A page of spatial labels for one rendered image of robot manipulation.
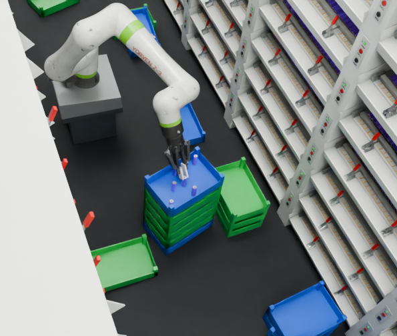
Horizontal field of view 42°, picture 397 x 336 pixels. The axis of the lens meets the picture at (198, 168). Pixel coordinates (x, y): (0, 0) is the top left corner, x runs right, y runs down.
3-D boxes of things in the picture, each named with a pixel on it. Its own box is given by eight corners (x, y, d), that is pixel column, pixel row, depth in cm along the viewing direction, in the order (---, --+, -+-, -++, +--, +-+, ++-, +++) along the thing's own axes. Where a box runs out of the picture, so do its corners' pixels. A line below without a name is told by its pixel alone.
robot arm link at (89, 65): (62, 71, 260) (61, 43, 244) (85, 57, 268) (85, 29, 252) (80, 85, 257) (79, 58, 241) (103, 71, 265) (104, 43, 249)
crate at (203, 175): (170, 218, 224) (171, 209, 218) (143, 185, 232) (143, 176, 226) (222, 185, 236) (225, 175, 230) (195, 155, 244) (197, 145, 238)
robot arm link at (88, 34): (35, 67, 245) (70, 21, 200) (62, 51, 253) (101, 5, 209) (52, 89, 247) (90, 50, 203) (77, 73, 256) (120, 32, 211)
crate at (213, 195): (169, 226, 231) (170, 218, 224) (143, 195, 239) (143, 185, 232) (220, 194, 243) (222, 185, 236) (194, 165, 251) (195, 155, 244)
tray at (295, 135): (300, 164, 241) (300, 150, 229) (245, 75, 271) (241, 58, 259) (339, 146, 242) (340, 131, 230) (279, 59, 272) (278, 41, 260)
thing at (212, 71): (226, 111, 308) (223, 98, 296) (188, 44, 338) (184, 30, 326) (257, 97, 309) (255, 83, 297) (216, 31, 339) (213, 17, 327)
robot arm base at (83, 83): (50, 91, 259) (49, 83, 254) (46, 70, 266) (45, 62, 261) (101, 87, 266) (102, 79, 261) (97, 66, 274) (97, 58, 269)
